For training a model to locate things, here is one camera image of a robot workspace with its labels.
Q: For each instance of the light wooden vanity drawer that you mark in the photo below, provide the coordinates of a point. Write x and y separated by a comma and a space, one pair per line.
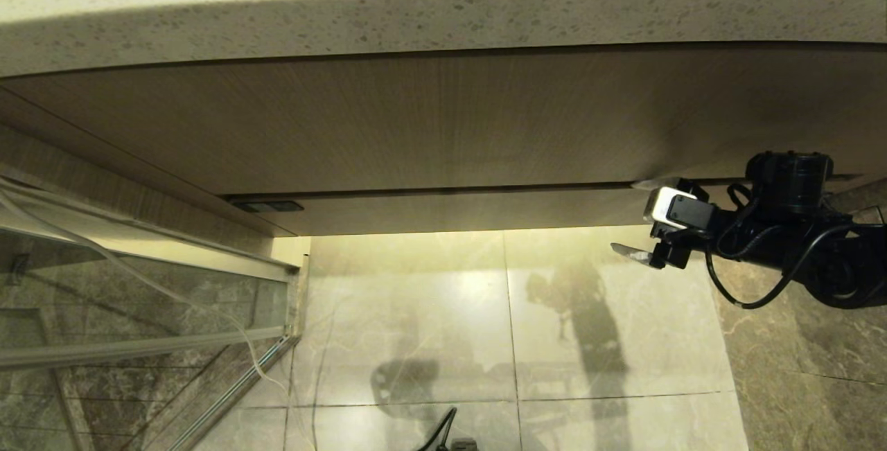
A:
485, 210

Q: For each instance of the light wooden vanity cabinet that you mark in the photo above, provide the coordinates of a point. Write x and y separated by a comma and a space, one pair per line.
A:
443, 125

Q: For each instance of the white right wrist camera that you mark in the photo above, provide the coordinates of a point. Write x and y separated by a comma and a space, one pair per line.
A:
660, 205

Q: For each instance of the clear glass shower panel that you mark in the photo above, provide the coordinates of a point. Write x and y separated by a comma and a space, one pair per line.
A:
104, 305

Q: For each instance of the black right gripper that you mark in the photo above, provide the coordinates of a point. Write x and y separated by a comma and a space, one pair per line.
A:
682, 246

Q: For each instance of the aluminium shower track rail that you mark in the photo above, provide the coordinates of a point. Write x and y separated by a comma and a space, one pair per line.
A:
173, 249

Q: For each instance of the aluminium glass door bar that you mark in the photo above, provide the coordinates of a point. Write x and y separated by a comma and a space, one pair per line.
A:
138, 348

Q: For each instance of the chrome floor rail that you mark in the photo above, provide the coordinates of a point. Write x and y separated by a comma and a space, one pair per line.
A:
235, 392

